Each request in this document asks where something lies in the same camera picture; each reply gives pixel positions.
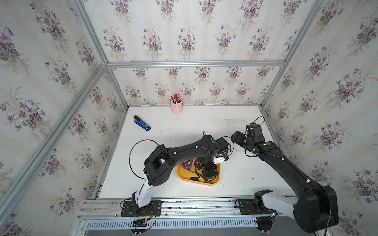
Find purple tape measure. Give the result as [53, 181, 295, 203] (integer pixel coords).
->
[181, 159, 193, 170]

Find large black tape measure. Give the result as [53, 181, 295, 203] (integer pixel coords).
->
[194, 159, 203, 172]

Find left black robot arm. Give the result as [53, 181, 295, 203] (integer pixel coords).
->
[131, 132, 232, 209]

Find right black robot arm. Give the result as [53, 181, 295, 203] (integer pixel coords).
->
[231, 123, 339, 234]

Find yellow storage tray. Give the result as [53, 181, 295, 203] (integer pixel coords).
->
[177, 158, 221, 186]

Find pink pen holder cup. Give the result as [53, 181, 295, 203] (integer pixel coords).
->
[170, 101, 183, 114]

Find red pens in cup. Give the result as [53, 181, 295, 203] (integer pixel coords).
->
[170, 93, 182, 104]

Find blue black stapler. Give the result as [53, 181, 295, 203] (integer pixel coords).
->
[133, 116, 151, 131]

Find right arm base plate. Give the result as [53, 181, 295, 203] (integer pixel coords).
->
[235, 198, 275, 215]

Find small circuit board with wires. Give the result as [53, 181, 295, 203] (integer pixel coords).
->
[130, 214, 157, 236]

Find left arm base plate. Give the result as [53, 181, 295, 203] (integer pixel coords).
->
[120, 199, 162, 217]

